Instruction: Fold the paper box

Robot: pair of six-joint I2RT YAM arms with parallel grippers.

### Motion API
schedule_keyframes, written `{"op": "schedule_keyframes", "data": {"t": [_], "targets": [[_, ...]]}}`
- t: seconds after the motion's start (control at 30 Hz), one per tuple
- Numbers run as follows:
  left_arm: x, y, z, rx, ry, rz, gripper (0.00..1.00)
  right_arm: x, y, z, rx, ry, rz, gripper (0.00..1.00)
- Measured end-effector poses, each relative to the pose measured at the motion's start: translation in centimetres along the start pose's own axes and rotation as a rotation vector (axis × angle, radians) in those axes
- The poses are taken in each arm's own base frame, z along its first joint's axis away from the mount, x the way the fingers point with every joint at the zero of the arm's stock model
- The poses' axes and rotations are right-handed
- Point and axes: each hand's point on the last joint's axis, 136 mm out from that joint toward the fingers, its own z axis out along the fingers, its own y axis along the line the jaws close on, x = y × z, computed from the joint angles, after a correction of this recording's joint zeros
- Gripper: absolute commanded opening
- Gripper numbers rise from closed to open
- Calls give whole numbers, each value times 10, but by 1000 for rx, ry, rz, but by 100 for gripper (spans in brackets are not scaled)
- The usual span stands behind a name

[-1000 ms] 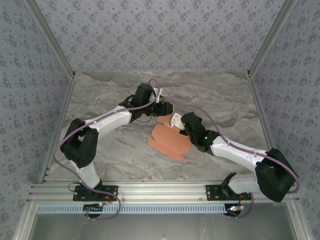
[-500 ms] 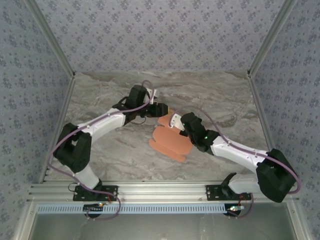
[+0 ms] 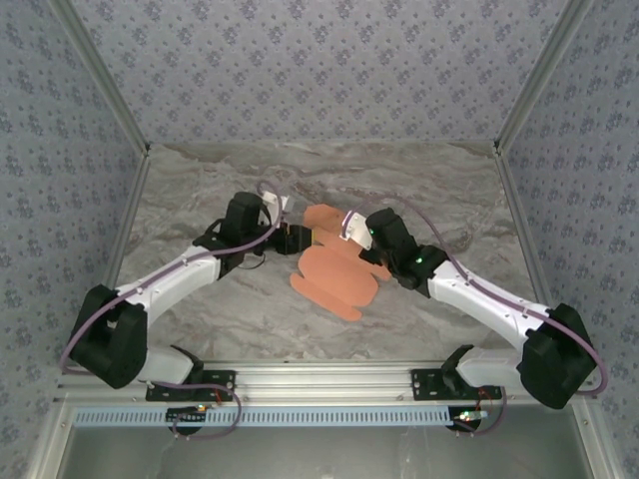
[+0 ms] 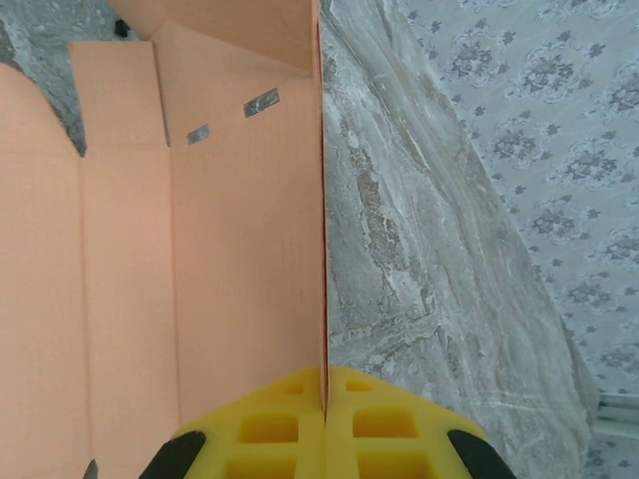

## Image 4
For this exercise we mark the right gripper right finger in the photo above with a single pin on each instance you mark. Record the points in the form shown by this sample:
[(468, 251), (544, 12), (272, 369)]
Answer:
[(429, 449)]

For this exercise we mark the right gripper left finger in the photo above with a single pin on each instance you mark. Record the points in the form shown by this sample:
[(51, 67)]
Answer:
[(279, 449)]

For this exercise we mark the orange paper box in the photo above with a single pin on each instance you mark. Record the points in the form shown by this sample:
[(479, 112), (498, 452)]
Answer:
[(224, 249)]

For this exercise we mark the small black object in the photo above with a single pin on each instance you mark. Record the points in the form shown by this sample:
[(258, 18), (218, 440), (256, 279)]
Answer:
[(121, 27)]

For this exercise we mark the aluminium frame side rail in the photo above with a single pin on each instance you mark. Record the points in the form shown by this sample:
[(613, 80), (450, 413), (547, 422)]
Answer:
[(619, 414)]

